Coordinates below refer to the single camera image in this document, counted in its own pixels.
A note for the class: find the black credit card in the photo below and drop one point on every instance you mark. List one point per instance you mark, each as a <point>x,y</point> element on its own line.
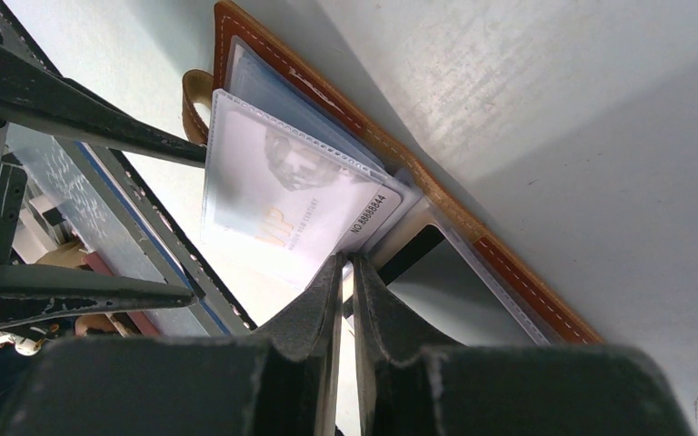
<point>436,282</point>

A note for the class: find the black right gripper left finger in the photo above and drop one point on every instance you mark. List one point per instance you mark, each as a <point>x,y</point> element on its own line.
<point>281,379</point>

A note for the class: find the brown leather card holder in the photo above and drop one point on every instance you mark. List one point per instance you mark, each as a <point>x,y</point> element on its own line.
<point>231,20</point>

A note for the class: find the white portrait credit card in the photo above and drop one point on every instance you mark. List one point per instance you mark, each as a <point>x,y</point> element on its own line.
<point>282,200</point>

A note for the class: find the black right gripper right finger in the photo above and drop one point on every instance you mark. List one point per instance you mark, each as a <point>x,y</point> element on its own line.
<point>415,380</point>

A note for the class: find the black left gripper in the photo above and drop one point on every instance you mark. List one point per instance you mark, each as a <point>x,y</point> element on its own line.
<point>41,101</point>

